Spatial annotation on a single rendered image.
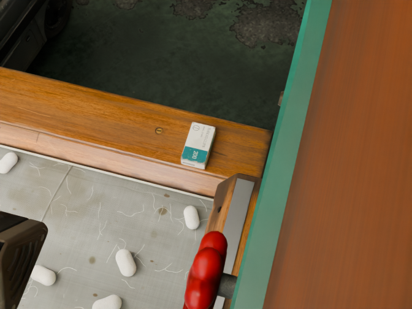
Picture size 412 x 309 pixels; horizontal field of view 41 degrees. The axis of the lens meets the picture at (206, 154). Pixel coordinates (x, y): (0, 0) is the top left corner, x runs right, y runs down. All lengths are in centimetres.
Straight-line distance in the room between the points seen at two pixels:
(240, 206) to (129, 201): 20
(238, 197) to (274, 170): 43
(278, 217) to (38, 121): 66
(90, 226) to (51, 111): 18
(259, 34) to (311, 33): 160
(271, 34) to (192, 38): 26
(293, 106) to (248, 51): 158
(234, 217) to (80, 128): 29
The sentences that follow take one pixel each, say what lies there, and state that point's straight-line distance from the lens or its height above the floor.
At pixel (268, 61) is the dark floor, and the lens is 182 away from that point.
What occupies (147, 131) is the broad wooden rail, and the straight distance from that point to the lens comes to 82.
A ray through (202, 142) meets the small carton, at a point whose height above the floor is 78.
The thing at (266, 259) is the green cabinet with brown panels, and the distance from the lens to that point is 22.
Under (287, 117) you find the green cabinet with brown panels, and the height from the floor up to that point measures 127.
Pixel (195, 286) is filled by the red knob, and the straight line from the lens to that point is 23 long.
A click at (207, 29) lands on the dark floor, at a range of 188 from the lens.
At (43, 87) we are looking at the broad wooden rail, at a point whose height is 76.
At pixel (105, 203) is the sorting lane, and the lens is 81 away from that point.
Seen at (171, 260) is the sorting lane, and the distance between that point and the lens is 77.
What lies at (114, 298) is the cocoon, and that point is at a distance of 75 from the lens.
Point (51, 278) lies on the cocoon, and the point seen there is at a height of 76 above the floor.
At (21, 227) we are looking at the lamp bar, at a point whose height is 108.
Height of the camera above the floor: 148
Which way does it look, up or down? 65 degrees down
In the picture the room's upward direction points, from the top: 1 degrees counter-clockwise
